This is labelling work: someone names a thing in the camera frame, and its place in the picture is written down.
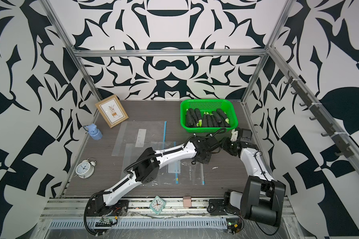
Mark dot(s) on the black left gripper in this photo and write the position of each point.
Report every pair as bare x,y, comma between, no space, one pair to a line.
207,161

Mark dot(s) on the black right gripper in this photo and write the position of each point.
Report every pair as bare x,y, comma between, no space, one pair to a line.
226,140

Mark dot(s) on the lifted clear zip-top bag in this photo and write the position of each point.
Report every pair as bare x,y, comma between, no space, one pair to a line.
183,172

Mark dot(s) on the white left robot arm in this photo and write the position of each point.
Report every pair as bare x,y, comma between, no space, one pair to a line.
147,166

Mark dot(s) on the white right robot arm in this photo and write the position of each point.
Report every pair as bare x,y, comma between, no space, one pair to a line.
263,196

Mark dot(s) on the near clear zip-top bag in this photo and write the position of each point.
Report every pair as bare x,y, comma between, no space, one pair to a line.
131,162

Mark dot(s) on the far clear zip-top bag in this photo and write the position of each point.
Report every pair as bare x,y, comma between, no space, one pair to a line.
135,136

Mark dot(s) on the green plastic basket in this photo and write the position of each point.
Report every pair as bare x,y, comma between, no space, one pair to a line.
205,111

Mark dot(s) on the small pink block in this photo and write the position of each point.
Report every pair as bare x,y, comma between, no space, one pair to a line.
187,201

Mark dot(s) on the mint square clock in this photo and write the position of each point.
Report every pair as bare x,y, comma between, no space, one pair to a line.
157,205

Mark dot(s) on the gold framed plant picture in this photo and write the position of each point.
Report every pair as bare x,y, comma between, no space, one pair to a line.
112,111

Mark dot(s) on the white twin-bell alarm clock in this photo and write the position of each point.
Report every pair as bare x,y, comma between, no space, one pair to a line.
85,169

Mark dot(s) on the small green circuit board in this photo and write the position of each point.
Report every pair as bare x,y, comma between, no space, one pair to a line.
109,222

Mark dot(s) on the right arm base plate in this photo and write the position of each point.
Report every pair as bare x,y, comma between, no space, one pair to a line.
220,207

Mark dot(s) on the white perforated cable duct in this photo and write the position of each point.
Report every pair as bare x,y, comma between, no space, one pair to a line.
173,223

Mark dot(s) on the black wall hook rail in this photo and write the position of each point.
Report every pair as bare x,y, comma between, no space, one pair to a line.
320,114

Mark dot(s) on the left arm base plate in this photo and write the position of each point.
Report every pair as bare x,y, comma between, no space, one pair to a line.
97,208

